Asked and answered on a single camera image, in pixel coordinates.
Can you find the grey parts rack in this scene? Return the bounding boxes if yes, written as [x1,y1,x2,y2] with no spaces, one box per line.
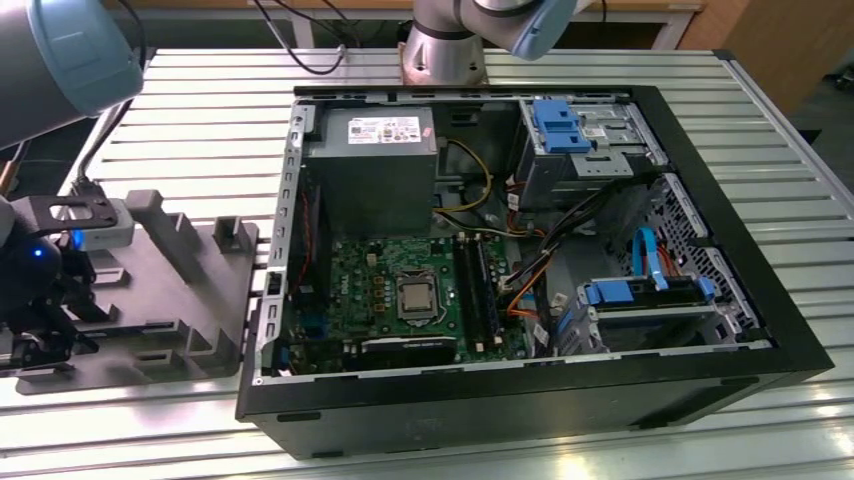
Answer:
[11,188,261,397]

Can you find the green Dell motherboard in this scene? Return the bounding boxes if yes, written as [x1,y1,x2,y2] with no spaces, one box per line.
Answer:
[285,234,535,374]

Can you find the grey power supply unit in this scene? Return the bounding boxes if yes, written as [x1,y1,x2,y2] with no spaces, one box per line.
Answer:
[302,105,441,239]

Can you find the silver CPU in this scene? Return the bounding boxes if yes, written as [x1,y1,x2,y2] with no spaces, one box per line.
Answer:
[397,281,436,310]

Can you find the black graphics card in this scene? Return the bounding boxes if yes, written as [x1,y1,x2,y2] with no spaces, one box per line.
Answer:
[340,334,460,372]

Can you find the metal CPU socket cover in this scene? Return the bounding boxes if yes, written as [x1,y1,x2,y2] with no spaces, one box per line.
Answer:
[392,269,445,329]

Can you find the wooden desk with white legs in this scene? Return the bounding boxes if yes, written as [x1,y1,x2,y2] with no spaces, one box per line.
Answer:
[245,0,708,51]

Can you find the black open PC case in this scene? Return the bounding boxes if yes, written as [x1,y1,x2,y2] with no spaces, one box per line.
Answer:
[232,83,839,460]

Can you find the blue drive bay latch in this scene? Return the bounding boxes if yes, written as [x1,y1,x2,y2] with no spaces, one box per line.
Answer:
[531,98,593,156]

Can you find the hard disk in blue carrier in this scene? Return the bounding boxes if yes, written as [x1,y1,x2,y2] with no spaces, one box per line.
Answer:
[573,276,725,315]

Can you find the metal drive cage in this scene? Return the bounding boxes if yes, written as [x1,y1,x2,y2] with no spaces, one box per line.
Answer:
[516,97,671,212]

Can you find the metal disk bay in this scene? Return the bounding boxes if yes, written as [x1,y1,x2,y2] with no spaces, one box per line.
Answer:
[556,299,768,357]

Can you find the wooden cabinet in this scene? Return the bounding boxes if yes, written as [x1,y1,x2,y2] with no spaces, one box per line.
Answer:
[676,0,854,116]

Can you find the silver camera with blue light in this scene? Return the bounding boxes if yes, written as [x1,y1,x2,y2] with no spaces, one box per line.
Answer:
[69,224,140,253]

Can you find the black camera cable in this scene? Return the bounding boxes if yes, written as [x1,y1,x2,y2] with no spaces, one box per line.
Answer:
[69,0,148,201]

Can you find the red and black twisted wire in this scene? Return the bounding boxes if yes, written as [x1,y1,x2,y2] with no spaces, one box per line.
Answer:
[297,191,320,284]

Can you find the loose black cable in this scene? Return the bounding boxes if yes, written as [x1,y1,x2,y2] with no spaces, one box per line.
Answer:
[254,0,349,76]

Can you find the white and grey wire bundle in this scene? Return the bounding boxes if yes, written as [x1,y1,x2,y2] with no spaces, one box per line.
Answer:
[432,209,528,236]

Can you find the yellow wire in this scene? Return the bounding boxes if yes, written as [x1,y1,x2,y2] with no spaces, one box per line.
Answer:
[430,138,496,217]

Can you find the red orange wire with labels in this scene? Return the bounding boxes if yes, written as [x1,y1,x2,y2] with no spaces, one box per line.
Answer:
[504,172,535,239]

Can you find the black wire bundle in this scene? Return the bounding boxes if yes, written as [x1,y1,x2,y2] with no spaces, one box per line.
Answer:
[496,172,659,294]

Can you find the blue SATA wire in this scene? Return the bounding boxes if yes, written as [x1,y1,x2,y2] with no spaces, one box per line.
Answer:
[635,226,672,292]

